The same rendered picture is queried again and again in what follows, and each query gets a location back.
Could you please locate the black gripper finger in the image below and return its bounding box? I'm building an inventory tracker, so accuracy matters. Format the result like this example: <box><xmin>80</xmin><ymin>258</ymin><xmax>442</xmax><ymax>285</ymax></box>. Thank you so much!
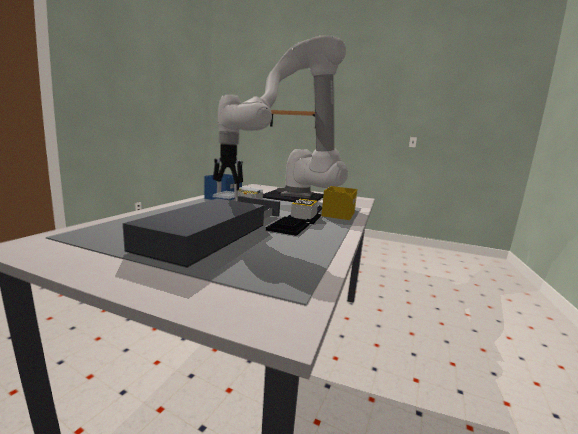
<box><xmin>228</xmin><ymin>160</ymin><xmax>243</xmax><ymax>198</ymax></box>
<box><xmin>213</xmin><ymin>159</ymin><xmax>227</xmax><ymax>193</ymax></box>

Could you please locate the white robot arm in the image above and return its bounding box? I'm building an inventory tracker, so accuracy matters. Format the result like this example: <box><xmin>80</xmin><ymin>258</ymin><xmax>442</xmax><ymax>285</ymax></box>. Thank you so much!
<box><xmin>218</xmin><ymin>35</ymin><xmax>348</xmax><ymax>198</ymax></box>

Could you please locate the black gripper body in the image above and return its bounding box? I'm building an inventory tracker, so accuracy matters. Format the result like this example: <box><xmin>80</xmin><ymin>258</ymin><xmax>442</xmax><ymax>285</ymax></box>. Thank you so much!
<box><xmin>220</xmin><ymin>144</ymin><xmax>237</xmax><ymax>168</ymax></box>

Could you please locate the grey bench mat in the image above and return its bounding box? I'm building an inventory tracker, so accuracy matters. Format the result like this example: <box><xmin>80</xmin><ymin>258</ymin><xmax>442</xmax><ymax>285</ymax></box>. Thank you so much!
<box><xmin>46</xmin><ymin>198</ymin><xmax>361</xmax><ymax>305</ymax></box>

